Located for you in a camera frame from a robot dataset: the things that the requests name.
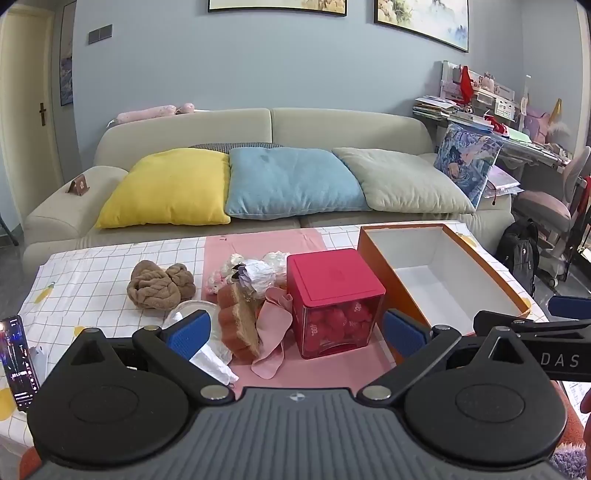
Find cluttered white desk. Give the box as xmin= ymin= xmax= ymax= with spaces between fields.
xmin=412 ymin=60 xmax=580 ymax=172

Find black smartphone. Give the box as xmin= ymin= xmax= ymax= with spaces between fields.
xmin=0 ymin=315 xmax=43 ymax=411

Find blue wall poster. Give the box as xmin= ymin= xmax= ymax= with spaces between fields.
xmin=59 ymin=0 xmax=77 ymax=107

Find purple plush toy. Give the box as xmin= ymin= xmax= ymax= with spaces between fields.
xmin=524 ymin=99 xmax=573 ymax=145

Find pink cloth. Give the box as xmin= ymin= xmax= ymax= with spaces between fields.
xmin=250 ymin=286 xmax=295 ymax=380

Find yellow pillow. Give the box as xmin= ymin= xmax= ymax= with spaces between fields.
xmin=95 ymin=148 xmax=232 ymax=229

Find black backpack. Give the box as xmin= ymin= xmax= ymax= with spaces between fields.
xmin=496 ymin=219 xmax=541 ymax=298

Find red hanging decoration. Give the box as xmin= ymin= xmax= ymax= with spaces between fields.
xmin=459 ymin=65 xmax=474 ymax=105

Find person's right hand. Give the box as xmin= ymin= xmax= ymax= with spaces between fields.
xmin=579 ymin=390 xmax=591 ymax=444

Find framed landscape painting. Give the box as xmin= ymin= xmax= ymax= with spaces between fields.
xmin=373 ymin=0 xmax=470 ymax=52
xmin=207 ymin=0 xmax=348 ymax=18

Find beige sofa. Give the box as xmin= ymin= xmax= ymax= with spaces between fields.
xmin=22 ymin=107 xmax=513 ymax=278

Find checkered grey cloth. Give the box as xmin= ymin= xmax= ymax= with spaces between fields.
xmin=188 ymin=142 xmax=284 ymax=151

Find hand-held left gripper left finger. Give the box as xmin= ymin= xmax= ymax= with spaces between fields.
xmin=59 ymin=310 xmax=236 ymax=403

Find grey-green pillow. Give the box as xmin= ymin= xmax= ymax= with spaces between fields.
xmin=331 ymin=147 xmax=476 ymax=214

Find white plastic bag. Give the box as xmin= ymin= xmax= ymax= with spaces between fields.
xmin=189 ymin=340 xmax=239 ymax=387

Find orange scalloped plush cushion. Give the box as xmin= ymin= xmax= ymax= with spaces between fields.
xmin=217 ymin=282 xmax=262 ymax=363

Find white fabric flower bundle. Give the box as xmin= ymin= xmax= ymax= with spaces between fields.
xmin=206 ymin=250 xmax=291 ymax=296

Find red lidded clear box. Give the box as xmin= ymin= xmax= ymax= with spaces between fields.
xmin=286 ymin=248 xmax=387 ymax=360

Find orange cardboard box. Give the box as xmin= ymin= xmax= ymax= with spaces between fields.
xmin=357 ymin=223 xmax=532 ymax=365

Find pink table mat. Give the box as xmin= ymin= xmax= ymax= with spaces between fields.
xmin=203 ymin=229 xmax=399 ymax=398

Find blue printed pillow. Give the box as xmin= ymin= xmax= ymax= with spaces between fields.
xmin=433 ymin=122 xmax=505 ymax=209

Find small white case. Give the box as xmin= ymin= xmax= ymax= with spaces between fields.
xmin=30 ymin=346 xmax=49 ymax=389

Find light blue pillow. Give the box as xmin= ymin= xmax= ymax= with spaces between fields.
xmin=225 ymin=147 xmax=373 ymax=220

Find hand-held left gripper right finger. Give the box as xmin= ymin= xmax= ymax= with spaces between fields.
xmin=356 ymin=308 xmax=553 ymax=403

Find dark red garment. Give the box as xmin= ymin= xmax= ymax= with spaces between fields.
xmin=575 ymin=175 xmax=591 ymax=223

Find pink desk chair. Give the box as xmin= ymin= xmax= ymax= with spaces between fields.
xmin=514 ymin=145 xmax=591 ymax=286

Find pink bolster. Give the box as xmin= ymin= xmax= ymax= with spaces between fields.
xmin=115 ymin=104 xmax=197 ymax=124

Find cream door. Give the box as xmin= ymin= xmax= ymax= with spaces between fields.
xmin=0 ymin=9 xmax=64 ymax=232

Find printed papers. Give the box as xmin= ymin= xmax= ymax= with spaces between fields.
xmin=564 ymin=382 xmax=589 ymax=409

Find pink plastic-wrapped packet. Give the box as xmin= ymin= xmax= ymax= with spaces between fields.
xmin=482 ymin=165 xmax=525 ymax=205

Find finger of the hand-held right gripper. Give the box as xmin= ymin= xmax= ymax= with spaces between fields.
xmin=473 ymin=310 xmax=591 ymax=340
xmin=549 ymin=295 xmax=591 ymax=320

